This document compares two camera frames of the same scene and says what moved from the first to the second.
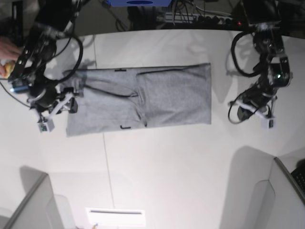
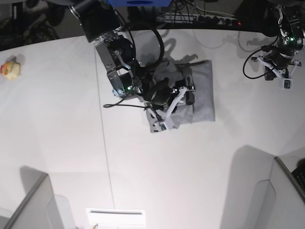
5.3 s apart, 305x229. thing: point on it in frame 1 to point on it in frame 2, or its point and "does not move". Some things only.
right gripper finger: x=243 y=114 to x=269 y=75
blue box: x=140 y=3 does not move
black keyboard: x=299 y=175 does not move
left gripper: x=42 y=95 to x=161 y=94
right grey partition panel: x=268 y=196 does not move
